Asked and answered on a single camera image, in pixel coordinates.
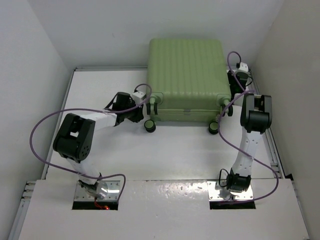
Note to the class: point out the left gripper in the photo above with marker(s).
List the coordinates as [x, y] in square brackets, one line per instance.
[139, 116]

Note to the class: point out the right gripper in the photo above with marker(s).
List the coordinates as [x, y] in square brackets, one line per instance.
[230, 74]

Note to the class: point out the light green suitcase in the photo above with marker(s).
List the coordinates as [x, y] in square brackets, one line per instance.
[189, 82]

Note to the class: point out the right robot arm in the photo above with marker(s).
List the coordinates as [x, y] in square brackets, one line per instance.
[255, 119]

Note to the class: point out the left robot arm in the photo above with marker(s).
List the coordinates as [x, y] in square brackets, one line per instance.
[75, 136]

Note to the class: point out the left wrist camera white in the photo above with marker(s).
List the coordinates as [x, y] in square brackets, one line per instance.
[138, 97]

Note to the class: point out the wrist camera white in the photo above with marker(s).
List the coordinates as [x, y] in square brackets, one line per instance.
[138, 97]
[242, 67]

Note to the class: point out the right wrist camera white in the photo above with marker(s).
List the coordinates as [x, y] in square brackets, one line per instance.
[242, 67]

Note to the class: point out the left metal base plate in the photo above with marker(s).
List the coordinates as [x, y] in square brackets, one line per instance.
[110, 190]

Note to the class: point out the metal base plate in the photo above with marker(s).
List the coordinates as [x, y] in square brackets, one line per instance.
[218, 194]
[110, 190]

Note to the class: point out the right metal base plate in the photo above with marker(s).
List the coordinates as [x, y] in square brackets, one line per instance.
[218, 194]

